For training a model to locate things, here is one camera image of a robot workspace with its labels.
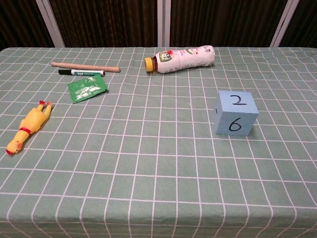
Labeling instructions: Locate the wooden stick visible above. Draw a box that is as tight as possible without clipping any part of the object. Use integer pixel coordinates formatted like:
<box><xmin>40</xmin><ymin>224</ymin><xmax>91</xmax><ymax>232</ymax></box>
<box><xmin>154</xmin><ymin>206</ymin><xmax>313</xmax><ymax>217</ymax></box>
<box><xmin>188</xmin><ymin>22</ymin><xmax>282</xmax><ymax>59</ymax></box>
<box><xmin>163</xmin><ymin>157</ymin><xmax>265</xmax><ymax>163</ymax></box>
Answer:
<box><xmin>50</xmin><ymin>61</ymin><xmax>121</xmax><ymax>73</ymax></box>

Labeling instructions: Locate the green checkered tablecloth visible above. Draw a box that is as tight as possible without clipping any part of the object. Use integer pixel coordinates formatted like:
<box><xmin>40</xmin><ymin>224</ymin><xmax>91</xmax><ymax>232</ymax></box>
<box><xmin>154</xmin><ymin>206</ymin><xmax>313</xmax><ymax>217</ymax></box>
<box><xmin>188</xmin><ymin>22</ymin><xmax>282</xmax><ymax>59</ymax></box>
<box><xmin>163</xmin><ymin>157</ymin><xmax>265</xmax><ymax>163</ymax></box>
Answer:
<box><xmin>0</xmin><ymin>46</ymin><xmax>317</xmax><ymax>238</ymax></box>

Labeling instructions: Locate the blue numbered foam cube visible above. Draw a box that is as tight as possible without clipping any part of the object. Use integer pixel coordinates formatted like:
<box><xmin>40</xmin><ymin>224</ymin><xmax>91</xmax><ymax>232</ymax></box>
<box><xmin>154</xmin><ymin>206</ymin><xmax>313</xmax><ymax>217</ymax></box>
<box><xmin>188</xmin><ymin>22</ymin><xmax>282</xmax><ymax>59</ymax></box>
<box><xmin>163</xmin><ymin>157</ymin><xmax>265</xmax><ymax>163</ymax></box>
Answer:
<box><xmin>214</xmin><ymin>90</ymin><xmax>260</xmax><ymax>137</ymax></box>

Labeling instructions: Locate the yellow rubber chicken toy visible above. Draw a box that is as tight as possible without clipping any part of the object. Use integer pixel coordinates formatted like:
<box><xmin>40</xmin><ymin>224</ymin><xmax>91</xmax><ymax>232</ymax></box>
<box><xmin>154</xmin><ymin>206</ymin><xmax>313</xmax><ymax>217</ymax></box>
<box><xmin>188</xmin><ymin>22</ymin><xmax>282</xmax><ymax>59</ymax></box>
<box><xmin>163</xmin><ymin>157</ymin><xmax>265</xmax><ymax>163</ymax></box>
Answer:
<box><xmin>6</xmin><ymin>100</ymin><xmax>53</xmax><ymax>156</ymax></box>

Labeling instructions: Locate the white partition frame post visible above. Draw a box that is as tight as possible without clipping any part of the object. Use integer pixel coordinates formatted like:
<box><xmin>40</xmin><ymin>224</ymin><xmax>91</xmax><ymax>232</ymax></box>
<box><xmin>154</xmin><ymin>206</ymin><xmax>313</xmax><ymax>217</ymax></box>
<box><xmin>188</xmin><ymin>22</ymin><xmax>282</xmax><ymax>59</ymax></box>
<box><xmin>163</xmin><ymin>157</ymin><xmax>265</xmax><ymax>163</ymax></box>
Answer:
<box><xmin>269</xmin><ymin>0</ymin><xmax>300</xmax><ymax>48</ymax></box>
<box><xmin>35</xmin><ymin>0</ymin><xmax>66</xmax><ymax>48</ymax></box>
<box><xmin>157</xmin><ymin>0</ymin><xmax>171</xmax><ymax>47</ymax></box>

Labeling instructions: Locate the black and white marker pen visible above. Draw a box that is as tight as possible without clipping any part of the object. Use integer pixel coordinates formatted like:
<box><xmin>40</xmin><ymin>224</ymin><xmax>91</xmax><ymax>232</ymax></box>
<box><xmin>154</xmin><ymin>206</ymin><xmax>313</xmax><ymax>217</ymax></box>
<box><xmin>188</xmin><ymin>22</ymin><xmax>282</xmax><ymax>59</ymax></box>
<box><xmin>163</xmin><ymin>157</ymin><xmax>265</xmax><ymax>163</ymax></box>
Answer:
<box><xmin>58</xmin><ymin>69</ymin><xmax>106</xmax><ymax>77</ymax></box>

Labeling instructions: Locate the green sachet packet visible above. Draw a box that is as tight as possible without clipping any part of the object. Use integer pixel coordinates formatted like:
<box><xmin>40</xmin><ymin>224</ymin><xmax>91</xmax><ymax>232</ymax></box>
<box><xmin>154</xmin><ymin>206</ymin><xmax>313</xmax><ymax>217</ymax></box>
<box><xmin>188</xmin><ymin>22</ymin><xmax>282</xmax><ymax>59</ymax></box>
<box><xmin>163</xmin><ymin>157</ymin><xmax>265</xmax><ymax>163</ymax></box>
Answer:
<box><xmin>67</xmin><ymin>73</ymin><xmax>109</xmax><ymax>104</ymax></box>

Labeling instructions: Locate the white labelled drink bottle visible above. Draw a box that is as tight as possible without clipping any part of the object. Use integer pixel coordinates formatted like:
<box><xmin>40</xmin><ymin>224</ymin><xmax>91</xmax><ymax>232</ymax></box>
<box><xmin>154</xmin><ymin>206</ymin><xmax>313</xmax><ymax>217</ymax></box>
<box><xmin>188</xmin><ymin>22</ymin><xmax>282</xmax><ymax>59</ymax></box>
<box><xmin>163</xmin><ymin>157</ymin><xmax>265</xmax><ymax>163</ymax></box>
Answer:
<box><xmin>144</xmin><ymin>45</ymin><xmax>214</xmax><ymax>74</ymax></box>

